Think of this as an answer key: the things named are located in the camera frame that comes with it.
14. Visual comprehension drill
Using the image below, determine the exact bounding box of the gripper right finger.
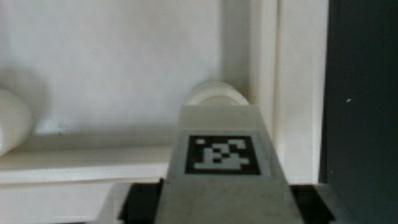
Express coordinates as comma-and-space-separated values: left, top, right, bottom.
290, 184, 347, 224

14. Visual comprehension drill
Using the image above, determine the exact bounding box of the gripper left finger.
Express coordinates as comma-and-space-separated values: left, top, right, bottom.
96, 181, 164, 224

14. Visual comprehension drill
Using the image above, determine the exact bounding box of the white leg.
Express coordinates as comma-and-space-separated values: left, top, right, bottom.
155, 81, 304, 224

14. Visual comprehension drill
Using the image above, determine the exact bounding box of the white square table top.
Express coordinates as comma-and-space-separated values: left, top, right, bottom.
0, 0, 329, 224

